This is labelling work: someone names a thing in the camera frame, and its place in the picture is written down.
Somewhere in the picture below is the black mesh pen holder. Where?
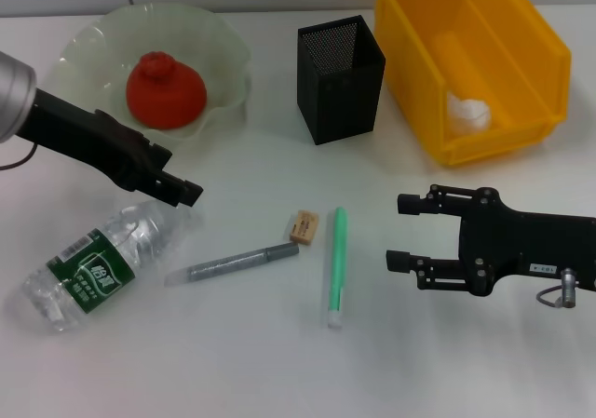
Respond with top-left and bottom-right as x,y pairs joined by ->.
296,15 -> 387,147

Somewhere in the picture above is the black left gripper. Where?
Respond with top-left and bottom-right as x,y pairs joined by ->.
16,87 -> 205,208

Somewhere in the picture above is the thin left gripper cable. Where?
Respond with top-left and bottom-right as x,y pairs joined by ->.
0,142 -> 37,172

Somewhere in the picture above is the thin right gripper cable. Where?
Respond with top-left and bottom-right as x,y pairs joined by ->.
535,286 -> 567,309

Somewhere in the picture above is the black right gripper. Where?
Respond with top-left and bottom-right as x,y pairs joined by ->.
385,182 -> 596,298

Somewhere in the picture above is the white paper ball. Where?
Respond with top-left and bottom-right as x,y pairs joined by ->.
446,90 -> 493,135

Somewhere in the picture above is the green pen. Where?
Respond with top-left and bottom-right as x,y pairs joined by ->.
320,207 -> 349,330

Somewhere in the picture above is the pale green glass fruit plate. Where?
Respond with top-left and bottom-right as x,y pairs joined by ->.
55,2 -> 252,147

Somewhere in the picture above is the beige eraser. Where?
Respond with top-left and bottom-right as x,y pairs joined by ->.
289,209 -> 320,246

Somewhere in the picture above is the thin gripper cable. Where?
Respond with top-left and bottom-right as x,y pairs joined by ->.
0,142 -> 37,172
535,286 -> 567,309

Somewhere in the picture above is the yellow plastic bin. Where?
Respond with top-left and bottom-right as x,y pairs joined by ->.
370,0 -> 573,168

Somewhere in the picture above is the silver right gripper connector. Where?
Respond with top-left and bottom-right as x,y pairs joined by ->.
560,268 -> 580,308

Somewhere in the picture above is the grey glitter pen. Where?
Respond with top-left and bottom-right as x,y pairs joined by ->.
164,242 -> 301,288

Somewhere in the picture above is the clear green-label water bottle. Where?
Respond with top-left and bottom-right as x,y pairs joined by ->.
18,197 -> 204,333

